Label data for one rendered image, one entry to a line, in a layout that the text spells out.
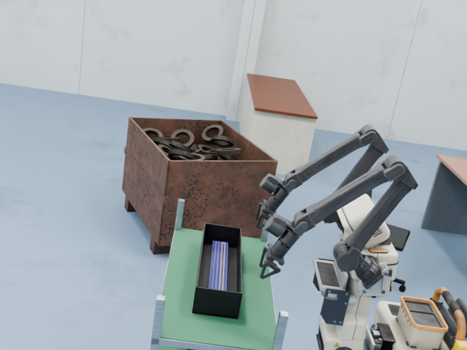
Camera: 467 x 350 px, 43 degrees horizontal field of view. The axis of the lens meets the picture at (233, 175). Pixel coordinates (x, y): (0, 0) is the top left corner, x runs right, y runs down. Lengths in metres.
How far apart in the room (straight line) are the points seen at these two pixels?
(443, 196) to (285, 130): 1.86
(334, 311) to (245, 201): 2.27
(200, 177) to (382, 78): 5.42
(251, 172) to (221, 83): 4.61
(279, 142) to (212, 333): 4.75
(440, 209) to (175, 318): 4.33
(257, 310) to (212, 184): 2.19
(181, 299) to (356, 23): 7.20
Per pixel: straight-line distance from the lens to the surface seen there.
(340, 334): 2.55
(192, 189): 4.36
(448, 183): 6.11
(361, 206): 2.37
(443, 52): 9.52
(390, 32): 9.24
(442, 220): 6.25
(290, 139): 6.74
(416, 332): 2.61
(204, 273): 2.49
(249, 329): 2.22
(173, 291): 2.37
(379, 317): 2.87
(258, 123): 6.66
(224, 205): 4.52
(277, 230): 2.13
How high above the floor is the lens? 2.18
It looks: 19 degrees down
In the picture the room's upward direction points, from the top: 9 degrees clockwise
